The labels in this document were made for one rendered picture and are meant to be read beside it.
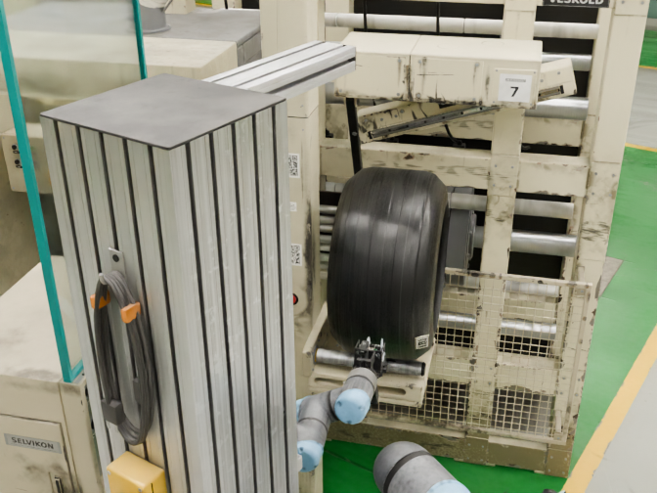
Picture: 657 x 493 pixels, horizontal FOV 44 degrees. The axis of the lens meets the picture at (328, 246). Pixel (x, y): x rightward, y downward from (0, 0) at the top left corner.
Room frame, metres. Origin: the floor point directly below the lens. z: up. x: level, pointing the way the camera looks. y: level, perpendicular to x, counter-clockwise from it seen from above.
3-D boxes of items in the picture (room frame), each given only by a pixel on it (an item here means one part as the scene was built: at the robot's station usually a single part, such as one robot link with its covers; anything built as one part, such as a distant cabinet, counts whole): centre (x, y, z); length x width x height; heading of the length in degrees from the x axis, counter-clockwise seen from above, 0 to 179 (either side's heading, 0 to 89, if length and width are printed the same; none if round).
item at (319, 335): (2.25, 0.02, 0.90); 0.40 x 0.03 x 0.10; 167
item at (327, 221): (2.63, -0.03, 1.05); 0.20 x 0.15 x 0.30; 77
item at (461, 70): (2.47, -0.34, 1.71); 0.61 x 0.25 x 0.15; 77
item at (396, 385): (2.07, -0.12, 0.83); 0.36 x 0.09 x 0.06; 77
